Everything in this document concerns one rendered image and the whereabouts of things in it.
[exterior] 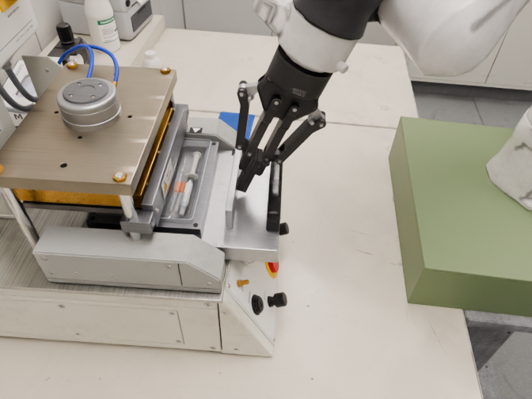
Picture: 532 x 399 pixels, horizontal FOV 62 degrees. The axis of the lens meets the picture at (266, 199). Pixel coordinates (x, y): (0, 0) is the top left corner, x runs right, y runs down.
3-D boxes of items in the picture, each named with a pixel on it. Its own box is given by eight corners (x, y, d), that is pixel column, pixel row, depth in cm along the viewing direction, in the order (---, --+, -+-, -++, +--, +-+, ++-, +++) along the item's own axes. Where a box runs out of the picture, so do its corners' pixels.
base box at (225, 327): (-37, 336, 76) (-92, 280, 64) (50, 186, 102) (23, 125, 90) (272, 358, 75) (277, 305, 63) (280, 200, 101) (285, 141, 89)
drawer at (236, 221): (82, 253, 67) (67, 218, 61) (123, 159, 82) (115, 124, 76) (277, 266, 66) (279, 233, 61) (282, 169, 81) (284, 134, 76)
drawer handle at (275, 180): (265, 231, 66) (267, 213, 63) (271, 165, 76) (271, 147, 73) (279, 232, 66) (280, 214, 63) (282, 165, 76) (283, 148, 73)
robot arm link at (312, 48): (365, 48, 48) (340, 89, 51) (357, 2, 56) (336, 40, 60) (258, 1, 45) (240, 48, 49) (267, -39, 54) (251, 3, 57)
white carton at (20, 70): (-1, 134, 108) (-14, 108, 103) (26, 84, 124) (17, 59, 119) (51, 132, 109) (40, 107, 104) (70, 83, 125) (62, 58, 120)
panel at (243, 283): (273, 346, 76) (224, 288, 64) (279, 217, 97) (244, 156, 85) (284, 344, 75) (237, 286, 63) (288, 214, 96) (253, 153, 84)
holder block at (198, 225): (89, 233, 65) (85, 221, 63) (127, 147, 79) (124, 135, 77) (201, 240, 64) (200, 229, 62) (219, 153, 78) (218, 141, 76)
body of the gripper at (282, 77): (273, 58, 50) (245, 119, 56) (340, 85, 52) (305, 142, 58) (276, 28, 55) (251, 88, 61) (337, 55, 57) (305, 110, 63)
